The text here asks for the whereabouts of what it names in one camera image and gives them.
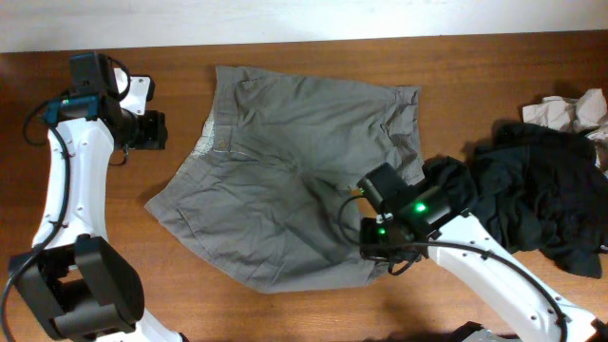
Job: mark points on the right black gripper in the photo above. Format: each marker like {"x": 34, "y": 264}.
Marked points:
{"x": 374, "y": 254}

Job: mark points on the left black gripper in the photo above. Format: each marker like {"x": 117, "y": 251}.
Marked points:
{"x": 155, "y": 129}

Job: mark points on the grey shorts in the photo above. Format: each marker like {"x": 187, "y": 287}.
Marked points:
{"x": 265, "y": 196}

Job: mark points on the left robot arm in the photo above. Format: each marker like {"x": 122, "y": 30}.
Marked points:
{"x": 75, "y": 283}

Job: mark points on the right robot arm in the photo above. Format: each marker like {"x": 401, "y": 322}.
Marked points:
{"x": 456, "y": 241}

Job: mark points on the black garment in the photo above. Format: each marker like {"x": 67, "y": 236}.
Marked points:
{"x": 534, "y": 188}

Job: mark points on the beige crumpled cloth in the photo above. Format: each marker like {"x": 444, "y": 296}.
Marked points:
{"x": 586, "y": 115}

